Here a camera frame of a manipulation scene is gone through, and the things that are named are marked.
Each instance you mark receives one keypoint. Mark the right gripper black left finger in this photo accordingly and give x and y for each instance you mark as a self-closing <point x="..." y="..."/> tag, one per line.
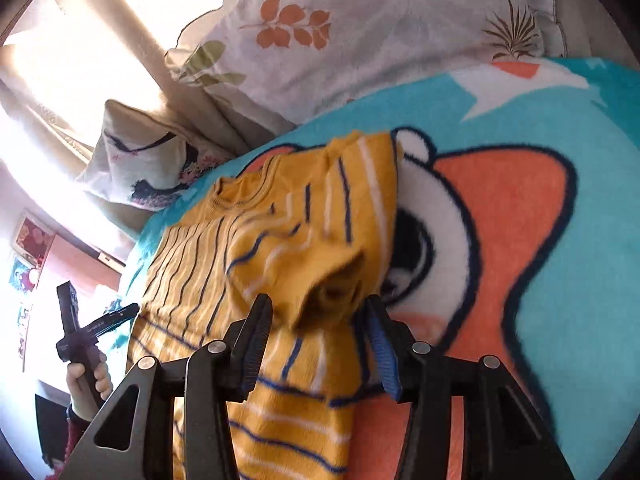
<point x="132" y="436"/>

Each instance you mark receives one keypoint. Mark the beige curtain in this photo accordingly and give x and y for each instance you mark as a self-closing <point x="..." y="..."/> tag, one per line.
<point x="63" y="60"/>

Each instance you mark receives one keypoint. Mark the person's left hand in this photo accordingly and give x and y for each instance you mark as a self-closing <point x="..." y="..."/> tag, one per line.
<point x="82" y="399"/>

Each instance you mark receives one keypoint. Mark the lady silhouette cushion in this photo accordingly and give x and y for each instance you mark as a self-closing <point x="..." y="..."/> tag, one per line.
<point x="146" y="160"/>

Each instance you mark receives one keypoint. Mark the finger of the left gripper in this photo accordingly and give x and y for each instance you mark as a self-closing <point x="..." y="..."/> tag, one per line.
<point x="111" y="320"/>

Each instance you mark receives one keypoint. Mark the teal cartoon fleece blanket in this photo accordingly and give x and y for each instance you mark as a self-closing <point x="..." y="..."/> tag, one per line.
<point x="516" y="234"/>

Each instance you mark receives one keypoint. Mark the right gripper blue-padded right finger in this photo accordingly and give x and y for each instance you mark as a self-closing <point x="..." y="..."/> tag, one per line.
<point x="503" y="435"/>

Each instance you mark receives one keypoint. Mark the leaf print pillow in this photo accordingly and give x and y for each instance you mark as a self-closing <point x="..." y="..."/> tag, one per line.
<point x="280" y="63"/>

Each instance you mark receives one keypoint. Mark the yellow striped knit sweater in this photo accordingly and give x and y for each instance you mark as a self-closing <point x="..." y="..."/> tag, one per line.
<point x="313" y="231"/>

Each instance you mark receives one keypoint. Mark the wooden cabinet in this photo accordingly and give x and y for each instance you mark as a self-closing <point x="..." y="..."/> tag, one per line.
<point x="94" y="282"/>

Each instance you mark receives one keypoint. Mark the framed floral picture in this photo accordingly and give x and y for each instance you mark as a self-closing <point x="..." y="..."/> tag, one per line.
<point x="32" y="240"/>

